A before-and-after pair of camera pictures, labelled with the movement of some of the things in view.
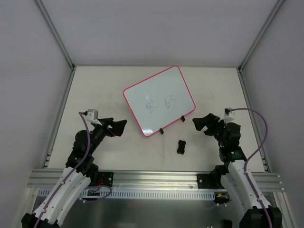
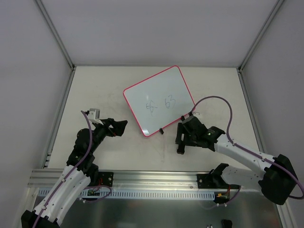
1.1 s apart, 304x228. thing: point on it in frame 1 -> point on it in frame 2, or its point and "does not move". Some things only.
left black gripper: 106,126 does not move
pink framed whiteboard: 159,100 does not move
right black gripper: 212,124 -> 186,132
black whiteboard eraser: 181,149 does not move
